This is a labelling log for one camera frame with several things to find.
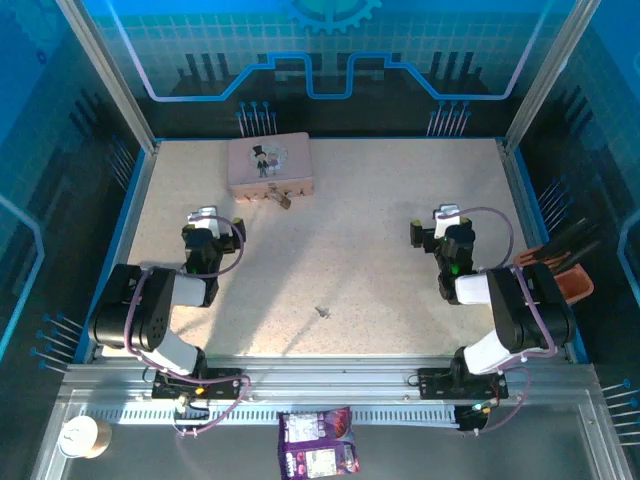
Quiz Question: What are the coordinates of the pink box with cartoon couple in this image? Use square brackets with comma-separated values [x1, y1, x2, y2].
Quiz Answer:
[227, 131, 317, 203]

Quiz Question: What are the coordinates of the blue table edge trim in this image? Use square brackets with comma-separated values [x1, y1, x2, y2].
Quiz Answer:
[73, 146, 150, 362]
[510, 146, 590, 365]

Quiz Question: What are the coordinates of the orange plastic container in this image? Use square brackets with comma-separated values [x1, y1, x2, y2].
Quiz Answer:
[514, 244, 596, 307]

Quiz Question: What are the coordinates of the white paper cup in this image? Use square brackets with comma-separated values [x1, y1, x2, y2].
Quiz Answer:
[56, 415, 113, 460]

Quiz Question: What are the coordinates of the purple snack bag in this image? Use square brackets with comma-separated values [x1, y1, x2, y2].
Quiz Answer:
[277, 406, 362, 480]

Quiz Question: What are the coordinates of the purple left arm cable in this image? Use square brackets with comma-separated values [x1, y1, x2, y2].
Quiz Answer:
[122, 215, 246, 359]

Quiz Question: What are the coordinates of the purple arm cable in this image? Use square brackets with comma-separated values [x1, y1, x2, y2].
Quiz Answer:
[122, 215, 246, 359]
[459, 205, 557, 359]

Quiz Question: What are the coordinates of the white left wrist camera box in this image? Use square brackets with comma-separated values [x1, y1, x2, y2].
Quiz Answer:
[187, 205, 220, 239]

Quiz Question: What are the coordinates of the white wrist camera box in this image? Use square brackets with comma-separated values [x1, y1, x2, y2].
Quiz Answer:
[432, 203, 462, 240]
[187, 205, 220, 239]

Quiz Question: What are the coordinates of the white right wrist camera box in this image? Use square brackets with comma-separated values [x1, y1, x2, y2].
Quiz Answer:
[432, 203, 462, 240]

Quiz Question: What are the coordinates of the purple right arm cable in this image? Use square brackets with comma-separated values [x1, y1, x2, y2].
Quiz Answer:
[459, 205, 557, 359]

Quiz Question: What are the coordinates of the black utensil handle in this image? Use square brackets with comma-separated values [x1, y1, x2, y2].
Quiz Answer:
[549, 239, 602, 275]
[538, 217, 597, 257]

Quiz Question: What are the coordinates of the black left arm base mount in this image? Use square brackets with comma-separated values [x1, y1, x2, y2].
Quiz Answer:
[149, 367, 244, 401]

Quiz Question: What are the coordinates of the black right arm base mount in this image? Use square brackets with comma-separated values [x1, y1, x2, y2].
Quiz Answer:
[416, 367, 509, 401]

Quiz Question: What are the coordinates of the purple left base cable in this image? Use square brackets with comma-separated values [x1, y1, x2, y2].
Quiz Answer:
[172, 374, 252, 439]

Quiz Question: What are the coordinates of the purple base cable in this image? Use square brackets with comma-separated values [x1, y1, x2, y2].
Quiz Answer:
[172, 374, 252, 439]
[459, 366, 532, 436]

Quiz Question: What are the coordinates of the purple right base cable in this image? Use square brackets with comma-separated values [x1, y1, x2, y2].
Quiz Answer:
[459, 366, 532, 436]

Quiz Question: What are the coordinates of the aluminium front rail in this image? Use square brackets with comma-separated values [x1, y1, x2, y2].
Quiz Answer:
[62, 354, 599, 404]

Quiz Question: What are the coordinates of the white slotted cable duct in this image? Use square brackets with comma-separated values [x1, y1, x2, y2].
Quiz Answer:
[83, 402, 462, 427]

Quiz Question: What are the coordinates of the aluminium frame post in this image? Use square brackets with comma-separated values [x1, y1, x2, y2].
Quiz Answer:
[501, 0, 602, 154]
[53, 0, 161, 154]

